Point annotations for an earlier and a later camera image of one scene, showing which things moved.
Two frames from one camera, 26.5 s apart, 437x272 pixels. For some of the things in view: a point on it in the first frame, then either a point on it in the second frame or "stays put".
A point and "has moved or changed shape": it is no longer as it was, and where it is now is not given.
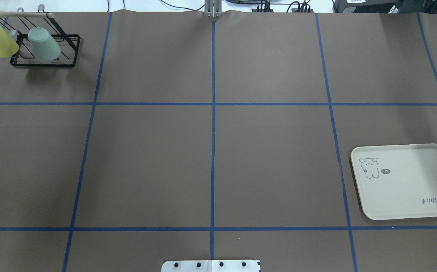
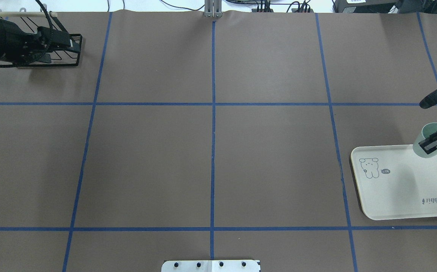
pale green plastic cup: (44, 47) has moved or changed shape
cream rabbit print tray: (403, 181) stays put
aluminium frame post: (213, 9) stays put
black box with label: (365, 6) stays put
